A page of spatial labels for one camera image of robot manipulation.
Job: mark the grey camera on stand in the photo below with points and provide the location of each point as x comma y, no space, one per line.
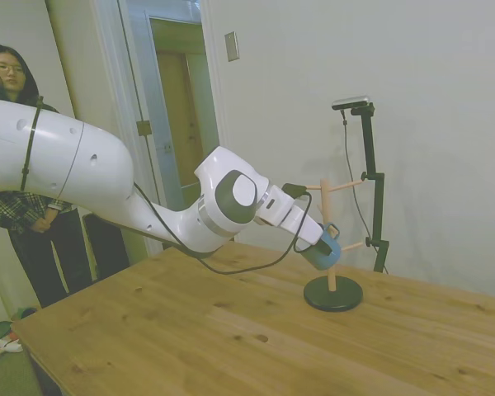
351,102

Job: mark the brown wooden door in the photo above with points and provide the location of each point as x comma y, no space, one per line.
181,123

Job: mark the black camera stand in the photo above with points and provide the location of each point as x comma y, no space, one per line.
371,156

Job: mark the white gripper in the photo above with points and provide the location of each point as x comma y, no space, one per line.
311,231

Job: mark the wooden mug tree black base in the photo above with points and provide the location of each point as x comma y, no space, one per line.
334,295

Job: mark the white shoe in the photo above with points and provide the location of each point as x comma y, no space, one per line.
10,344

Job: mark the metal door latch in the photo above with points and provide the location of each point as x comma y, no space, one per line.
168,147

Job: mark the brass door hinge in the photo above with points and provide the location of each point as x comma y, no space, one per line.
144,128

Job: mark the grey wall switch plate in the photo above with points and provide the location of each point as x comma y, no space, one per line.
232,46

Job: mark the person in plaid jacket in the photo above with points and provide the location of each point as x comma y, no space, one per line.
8,74

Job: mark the grey open door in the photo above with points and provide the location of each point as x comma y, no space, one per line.
146,82

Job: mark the blue enamel mug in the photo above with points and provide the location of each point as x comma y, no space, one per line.
328,260

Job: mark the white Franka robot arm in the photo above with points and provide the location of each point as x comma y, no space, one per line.
86,165

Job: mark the white door frame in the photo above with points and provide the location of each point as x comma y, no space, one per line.
218,103

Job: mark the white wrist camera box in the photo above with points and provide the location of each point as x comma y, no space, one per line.
293,216

